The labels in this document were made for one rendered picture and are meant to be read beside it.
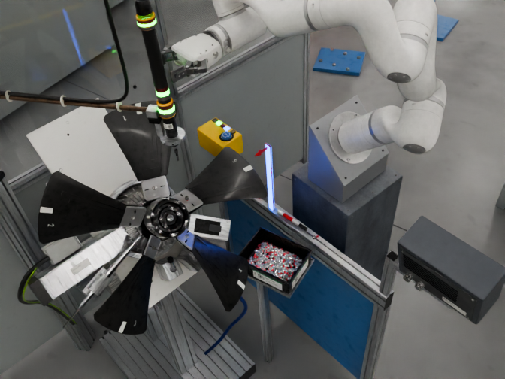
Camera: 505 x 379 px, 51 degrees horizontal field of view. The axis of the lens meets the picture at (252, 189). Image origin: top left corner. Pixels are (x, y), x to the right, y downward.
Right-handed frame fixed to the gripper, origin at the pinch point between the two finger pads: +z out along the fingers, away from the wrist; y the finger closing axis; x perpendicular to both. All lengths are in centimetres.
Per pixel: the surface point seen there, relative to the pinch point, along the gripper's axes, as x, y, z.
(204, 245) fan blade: -59, -9, 5
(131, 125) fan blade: -25.7, 18.2, 5.1
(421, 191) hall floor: -165, 2, -156
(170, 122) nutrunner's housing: -14.4, -2.0, 3.1
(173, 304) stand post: -106, 9, 13
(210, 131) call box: -58, 32, -31
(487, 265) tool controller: -40, -79, -35
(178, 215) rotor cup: -43.5, -6.0, 9.4
